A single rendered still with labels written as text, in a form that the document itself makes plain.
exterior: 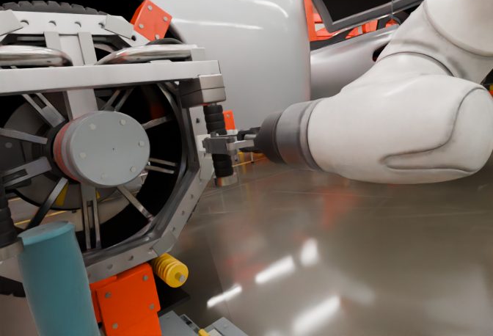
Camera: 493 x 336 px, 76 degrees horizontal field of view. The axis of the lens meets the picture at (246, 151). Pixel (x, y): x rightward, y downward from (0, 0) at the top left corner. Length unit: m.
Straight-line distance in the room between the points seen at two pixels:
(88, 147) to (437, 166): 0.48
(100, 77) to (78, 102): 0.20
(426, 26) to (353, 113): 0.14
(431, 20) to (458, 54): 0.05
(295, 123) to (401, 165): 0.13
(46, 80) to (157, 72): 0.16
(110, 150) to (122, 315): 0.38
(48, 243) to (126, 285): 0.24
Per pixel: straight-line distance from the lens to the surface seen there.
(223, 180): 0.57
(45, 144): 0.81
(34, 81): 0.52
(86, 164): 0.56
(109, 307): 0.78
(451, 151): 0.30
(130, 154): 0.58
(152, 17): 0.81
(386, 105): 0.30
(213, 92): 0.57
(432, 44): 0.40
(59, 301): 0.62
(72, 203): 0.98
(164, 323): 1.23
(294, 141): 0.37
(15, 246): 0.49
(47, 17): 0.75
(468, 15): 0.40
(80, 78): 0.53
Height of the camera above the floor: 0.88
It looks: 7 degrees down
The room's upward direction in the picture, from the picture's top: 10 degrees counter-clockwise
